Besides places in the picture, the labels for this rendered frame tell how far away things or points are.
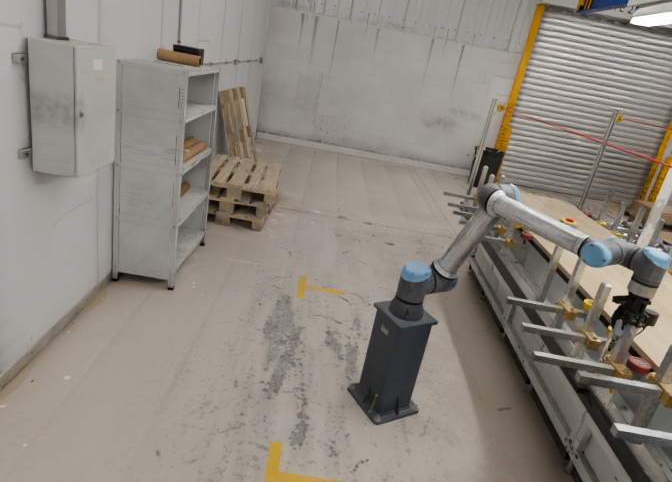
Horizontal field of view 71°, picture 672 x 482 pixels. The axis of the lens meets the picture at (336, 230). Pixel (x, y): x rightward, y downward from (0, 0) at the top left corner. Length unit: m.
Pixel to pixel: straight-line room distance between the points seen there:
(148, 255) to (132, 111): 1.01
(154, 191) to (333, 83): 6.48
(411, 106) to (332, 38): 1.97
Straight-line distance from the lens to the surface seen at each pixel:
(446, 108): 9.74
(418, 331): 2.58
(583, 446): 2.92
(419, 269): 2.49
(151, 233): 3.57
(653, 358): 2.39
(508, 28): 10.01
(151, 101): 3.33
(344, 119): 9.54
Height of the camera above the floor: 1.82
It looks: 20 degrees down
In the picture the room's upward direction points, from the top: 11 degrees clockwise
